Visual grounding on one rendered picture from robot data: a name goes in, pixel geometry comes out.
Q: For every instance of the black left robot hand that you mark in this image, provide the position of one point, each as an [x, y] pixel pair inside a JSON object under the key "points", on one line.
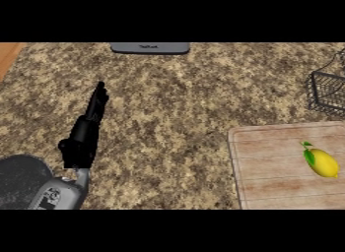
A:
{"points": [[84, 134]]}

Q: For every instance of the yellow lemon with green leaf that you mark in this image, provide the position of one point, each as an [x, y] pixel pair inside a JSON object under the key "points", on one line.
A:
{"points": [[324, 164]]}

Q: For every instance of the pale wooden cutting board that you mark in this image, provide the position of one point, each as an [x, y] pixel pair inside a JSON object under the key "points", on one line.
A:
{"points": [[286, 170]]}

